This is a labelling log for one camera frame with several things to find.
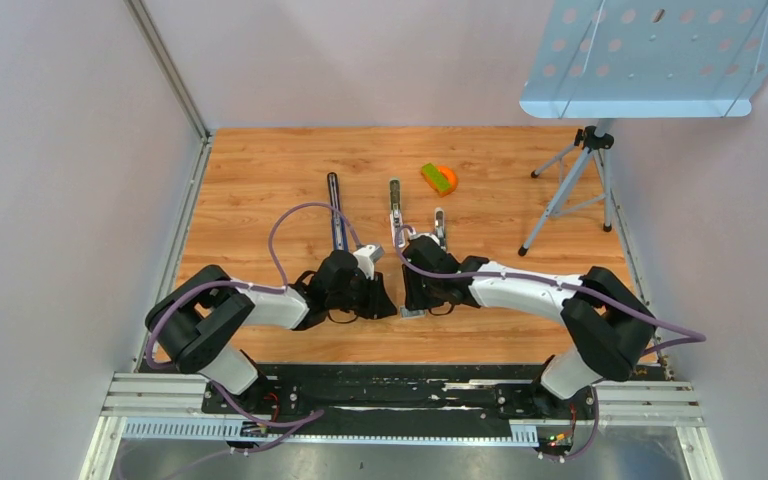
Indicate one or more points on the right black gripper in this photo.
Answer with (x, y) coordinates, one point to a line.
(413, 299)

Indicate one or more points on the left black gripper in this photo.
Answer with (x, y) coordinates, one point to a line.
(377, 304)

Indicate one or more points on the beige grey stapler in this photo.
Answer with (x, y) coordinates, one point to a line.
(395, 215)

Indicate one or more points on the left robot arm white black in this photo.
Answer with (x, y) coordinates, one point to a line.
(196, 323)

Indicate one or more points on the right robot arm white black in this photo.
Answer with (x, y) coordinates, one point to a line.
(604, 319)

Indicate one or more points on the small silver stapler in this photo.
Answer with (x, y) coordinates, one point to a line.
(440, 227)

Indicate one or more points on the grey staple block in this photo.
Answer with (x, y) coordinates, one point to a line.
(407, 313)

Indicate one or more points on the green orange tape dispenser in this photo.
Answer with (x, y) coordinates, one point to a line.
(441, 179)

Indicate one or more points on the grey tripod stand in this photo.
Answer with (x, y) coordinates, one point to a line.
(591, 144)

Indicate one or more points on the light blue perforated tray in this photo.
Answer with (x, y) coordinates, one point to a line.
(649, 59)

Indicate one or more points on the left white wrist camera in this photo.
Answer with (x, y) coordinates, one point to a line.
(366, 257)

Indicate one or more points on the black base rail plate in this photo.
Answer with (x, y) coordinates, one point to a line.
(410, 399)

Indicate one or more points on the white slotted cable duct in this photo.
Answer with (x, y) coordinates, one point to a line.
(519, 435)

